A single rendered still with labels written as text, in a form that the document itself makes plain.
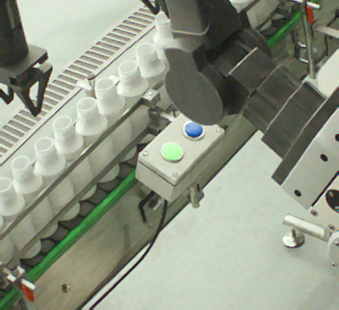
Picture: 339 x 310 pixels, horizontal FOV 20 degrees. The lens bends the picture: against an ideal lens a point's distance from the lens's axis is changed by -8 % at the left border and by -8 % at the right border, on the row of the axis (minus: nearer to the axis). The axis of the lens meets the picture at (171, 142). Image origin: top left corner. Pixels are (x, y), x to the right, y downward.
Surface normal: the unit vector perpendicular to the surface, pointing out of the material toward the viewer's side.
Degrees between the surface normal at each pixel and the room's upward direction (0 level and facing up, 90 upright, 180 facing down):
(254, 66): 30
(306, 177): 90
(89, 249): 90
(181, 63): 89
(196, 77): 89
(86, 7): 0
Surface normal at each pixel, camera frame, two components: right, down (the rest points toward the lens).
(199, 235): -0.16, -0.74
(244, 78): 0.26, -0.50
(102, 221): 0.78, 0.31
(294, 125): -0.25, 0.07
